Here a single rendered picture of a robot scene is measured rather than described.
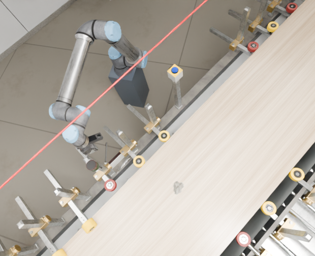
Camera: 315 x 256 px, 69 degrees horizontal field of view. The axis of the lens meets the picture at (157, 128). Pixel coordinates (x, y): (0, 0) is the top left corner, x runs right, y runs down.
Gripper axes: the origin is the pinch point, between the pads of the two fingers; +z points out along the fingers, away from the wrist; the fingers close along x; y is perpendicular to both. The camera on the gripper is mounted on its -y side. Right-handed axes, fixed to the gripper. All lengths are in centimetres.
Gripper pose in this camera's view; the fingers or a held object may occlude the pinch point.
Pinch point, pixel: (97, 148)
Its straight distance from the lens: 165.3
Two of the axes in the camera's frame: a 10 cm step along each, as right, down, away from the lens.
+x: 5.8, 7.3, -3.6
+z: 1.3, 3.5, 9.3
